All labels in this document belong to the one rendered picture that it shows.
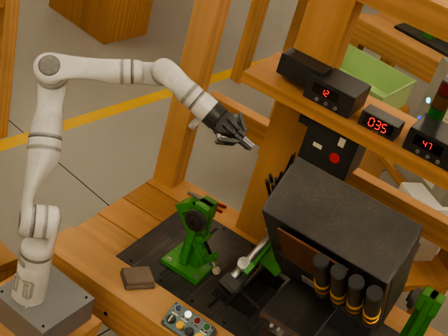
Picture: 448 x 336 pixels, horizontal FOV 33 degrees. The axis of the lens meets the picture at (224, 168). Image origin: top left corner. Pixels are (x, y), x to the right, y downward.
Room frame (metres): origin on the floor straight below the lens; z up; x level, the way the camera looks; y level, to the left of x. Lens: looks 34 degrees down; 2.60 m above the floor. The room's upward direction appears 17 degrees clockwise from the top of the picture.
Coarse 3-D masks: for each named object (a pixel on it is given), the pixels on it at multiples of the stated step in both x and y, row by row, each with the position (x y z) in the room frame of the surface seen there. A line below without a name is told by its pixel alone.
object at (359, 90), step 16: (320, 80) 2.07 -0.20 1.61; (336, 80) 2.11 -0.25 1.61; (352, 80) 2.14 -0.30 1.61; (304, 96) 2.08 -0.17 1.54; (320, 96) 2.07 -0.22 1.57; (336, 96) 2.05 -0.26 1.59; (352, 96) 2.03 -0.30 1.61; (336, 112) 2.04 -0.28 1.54; (352, 112) 2.04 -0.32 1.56; (416, 128) 1.95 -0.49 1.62; (432, 128) 1.98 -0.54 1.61; (416, 144) 1.94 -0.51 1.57; (432, 144) 1.92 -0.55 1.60; (432, 160) 1.91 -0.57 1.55
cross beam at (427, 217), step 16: (224, 96) 2.43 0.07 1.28; (256, 128) 2.32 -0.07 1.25; (256, 144) 2.32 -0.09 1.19; (352, 176) 2.17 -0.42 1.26; (368, 176) 2.18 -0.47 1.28; (368, 192) 2.14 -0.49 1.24; (384, 192) 2.12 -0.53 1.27; (400, 192) 2.14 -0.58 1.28; (400, 208) 2.10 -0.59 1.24; (416, 208) 2.08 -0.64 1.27; (432, 208) 2.10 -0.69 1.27; (432, 224) 2.05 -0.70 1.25; (432, 240) 2.04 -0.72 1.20
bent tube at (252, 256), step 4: (268, 236) 1.92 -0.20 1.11; (264, 240) 1.92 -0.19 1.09; (268, 240) 1.92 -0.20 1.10; (260, 244) 1.92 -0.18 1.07; (264, 244) 1.92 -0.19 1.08; (256, 248) 1.91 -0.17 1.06; (260, 248) 1.91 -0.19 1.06; (252, 252) 1.90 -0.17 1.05; (256, 252) 1.90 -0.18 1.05; (260, 252) 1.90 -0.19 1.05; (248, 256) 1.89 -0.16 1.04; (252, 256) 1.89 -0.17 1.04; (256, 256) 1.89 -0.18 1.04; (252, 260) 1.88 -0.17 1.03; (236, 268) 1.86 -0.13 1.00; (232, 272) 1.85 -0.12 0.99; (236, 272) 1.84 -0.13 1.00; (240, 272) 1.85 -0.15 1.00; (236, 276) 1.83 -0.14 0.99; (240, 276) 1.84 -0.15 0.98
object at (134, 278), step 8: (128, 272) 1.77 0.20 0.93; (136, 272) 1.78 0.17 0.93; (144, 272) 1.79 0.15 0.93; (128, 280) 1.74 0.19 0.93; (136, 280) 1.75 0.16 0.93; (144, 280) 1.76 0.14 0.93; (152, 280) 1.77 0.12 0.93; (128, 288) 1.72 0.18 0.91; (136, 288) 1.73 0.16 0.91; (144, 288) 1.75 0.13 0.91; (152, 288) 1.76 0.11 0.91
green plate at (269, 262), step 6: (270, 246) 1.76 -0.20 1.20; (264, 252) 1.77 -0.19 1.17; (270, 252) 1.77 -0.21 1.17; (258, 258) 1.77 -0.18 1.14; (264, 258) 1.78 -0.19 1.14; (270, 258) 1.77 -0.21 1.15; (264, 264) 1.78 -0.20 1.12; (270, 264) 1.77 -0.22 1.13; (276, 264) 1.76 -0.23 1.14; (270, 270) 1.77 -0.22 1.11; (276, 270) 1.76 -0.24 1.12; (276, 276) 1.76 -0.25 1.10
